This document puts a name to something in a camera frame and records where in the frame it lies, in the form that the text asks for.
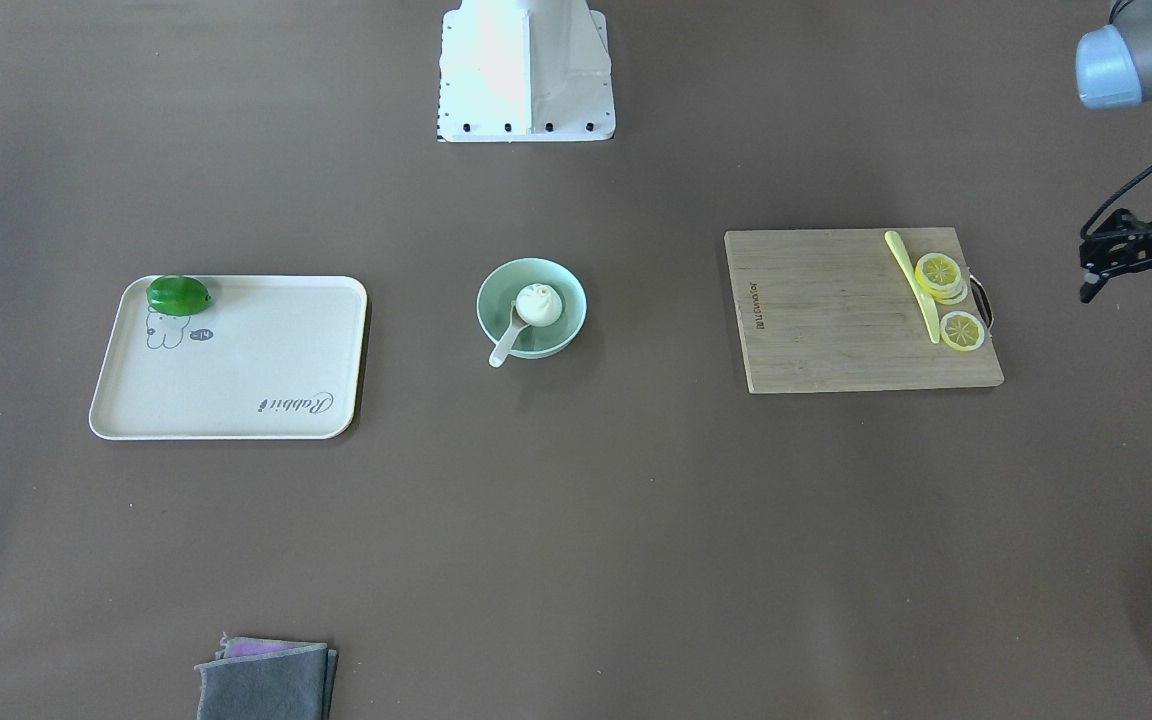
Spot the white steamed bun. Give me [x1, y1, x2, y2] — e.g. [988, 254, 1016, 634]
[515, 283, 564, 327]

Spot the white ceramic spoon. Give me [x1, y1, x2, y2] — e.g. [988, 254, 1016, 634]
[488, 301, 529, 367]

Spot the light green bowl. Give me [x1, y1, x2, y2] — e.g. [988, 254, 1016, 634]
[476, 258, 588, 366]

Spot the lemon slice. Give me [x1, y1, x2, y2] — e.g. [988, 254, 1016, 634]
[940, 311, 988, 353]
[914, 252, 969, 306]

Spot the yellow plastic knife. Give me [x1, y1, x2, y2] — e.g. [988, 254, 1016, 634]
[884, 232, 941, 344]

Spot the bamboo cutting board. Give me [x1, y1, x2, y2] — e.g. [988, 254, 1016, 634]
[723, 228, 1005, 395]

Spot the cream rabbit tray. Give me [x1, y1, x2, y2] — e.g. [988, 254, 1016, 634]
[88, 275, 369, 439]

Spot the grey folded cloth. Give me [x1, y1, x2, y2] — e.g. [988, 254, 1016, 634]
[195, 635, 338, 719]

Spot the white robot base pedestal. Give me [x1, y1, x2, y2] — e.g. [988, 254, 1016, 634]
[435, 1, 617, 143]

